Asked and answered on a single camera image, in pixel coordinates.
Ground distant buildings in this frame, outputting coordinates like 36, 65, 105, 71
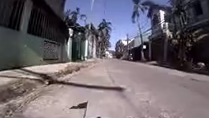
113, 34, 151, 62

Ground row of walls and gates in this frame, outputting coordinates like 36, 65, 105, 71
65, 25, 100, 63

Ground tall palm tree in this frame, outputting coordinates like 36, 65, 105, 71
128, 0, 157, 63

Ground grey concrete road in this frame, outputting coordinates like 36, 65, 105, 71
8, 55, 209, 118

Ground white building with balcony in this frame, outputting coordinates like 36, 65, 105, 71
146, 5, 176, 63

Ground dirt verge with grass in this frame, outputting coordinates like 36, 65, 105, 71
0, 55, 103, 118

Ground dark building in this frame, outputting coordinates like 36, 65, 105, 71
171, 0, 209, 74

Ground overhead wires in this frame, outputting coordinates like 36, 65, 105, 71
125, 15, 175, 43

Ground building with green wall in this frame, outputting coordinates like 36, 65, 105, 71
0, 0, 72, 75

